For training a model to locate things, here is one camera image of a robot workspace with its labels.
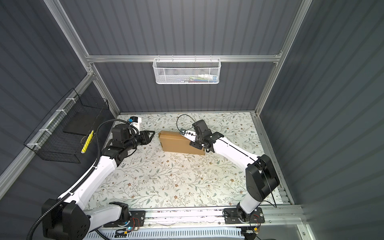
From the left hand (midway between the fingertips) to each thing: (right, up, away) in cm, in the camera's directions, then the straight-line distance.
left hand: (151, 132), depth 80 cm
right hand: (+25, -3, +7) cm, 26 cm away
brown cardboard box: (+12, -7, +12) cm, 18 cm away
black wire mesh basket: (-40, 0, -8) cm, 41 cm away
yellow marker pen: (-28, -4, -10) cm, 30 cm away
